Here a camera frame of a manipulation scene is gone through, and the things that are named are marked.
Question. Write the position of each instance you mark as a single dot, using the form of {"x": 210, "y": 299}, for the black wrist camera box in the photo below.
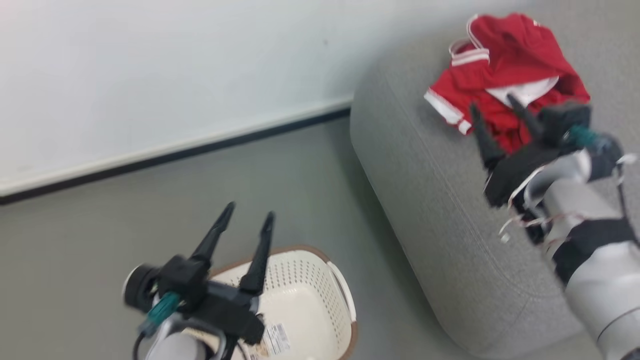
{"x": 185, "y": 280}
{"x": 562, "y": 122}

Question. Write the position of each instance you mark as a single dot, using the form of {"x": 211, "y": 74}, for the teal camera connector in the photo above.
{"x": 585, "y": 136}
{"x": 162, "y": 310}

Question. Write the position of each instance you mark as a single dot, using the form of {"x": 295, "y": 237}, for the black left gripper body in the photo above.
{"x": 230, "y": 312}

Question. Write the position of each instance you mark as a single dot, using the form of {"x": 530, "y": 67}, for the teal left camera connector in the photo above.
{"x": 162, "y": 310}

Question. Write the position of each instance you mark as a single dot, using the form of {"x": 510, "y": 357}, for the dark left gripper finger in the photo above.
{"x": 212, "y": 242}
{"x": 259, "y": 265}

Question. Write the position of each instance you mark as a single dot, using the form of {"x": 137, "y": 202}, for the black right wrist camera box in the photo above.
{"x": 562, "y": 122}

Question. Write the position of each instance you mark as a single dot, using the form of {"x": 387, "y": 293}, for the grey fabric sofa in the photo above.
{"x": 440, "y": 225}

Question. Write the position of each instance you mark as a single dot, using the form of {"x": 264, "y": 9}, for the teal right camera connector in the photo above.
{"x": 585, "y": 136}

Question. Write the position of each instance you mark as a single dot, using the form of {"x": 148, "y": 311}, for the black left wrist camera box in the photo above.
{"x": 185, "y": 280}

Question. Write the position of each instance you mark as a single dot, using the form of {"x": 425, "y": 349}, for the black baseboard strip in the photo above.
{"x": 175, "y": 155}

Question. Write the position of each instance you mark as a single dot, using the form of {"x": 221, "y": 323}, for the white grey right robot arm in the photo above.
{"x": 595, "y": 260}

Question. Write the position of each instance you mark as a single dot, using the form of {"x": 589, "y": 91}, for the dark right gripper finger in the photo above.
{"x": 485, "y": 142}
{"x": 527, "y": 122}

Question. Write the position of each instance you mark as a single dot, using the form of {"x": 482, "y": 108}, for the white perforated laundry basket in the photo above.
{"x": 305, "y": 300}

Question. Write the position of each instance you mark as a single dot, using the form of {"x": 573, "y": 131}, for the red and white clothing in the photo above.
{"x": 520, "y": 55}

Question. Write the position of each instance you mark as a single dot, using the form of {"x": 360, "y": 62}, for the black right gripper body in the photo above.
{"x": 515, "y": 172}

